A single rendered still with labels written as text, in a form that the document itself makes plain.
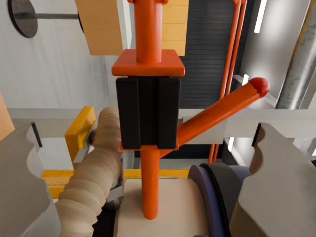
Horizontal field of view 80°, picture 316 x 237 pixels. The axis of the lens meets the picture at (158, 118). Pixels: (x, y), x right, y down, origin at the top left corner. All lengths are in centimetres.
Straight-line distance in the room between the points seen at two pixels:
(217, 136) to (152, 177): 117
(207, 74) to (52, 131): 1043
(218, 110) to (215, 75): 1141
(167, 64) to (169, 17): 732
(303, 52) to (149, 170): 573
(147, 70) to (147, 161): 10
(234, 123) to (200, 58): 984
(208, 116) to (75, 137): 20
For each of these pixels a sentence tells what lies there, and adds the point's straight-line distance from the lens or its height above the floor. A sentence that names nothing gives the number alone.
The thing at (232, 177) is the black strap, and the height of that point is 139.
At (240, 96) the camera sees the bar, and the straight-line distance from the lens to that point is 22.
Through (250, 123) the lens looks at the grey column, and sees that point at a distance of 148.
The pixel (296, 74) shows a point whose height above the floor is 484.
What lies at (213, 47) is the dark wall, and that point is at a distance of 1125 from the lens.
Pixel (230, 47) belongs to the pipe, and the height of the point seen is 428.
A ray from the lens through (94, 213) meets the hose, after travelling 19.
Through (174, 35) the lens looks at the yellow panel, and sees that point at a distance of 751.
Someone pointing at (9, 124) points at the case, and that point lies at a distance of 54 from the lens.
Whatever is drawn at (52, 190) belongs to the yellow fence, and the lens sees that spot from 104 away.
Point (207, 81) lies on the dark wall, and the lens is 1158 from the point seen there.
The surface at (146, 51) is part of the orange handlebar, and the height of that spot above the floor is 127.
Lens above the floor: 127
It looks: 2 degrees up
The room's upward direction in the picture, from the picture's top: 90 degrees clockwise
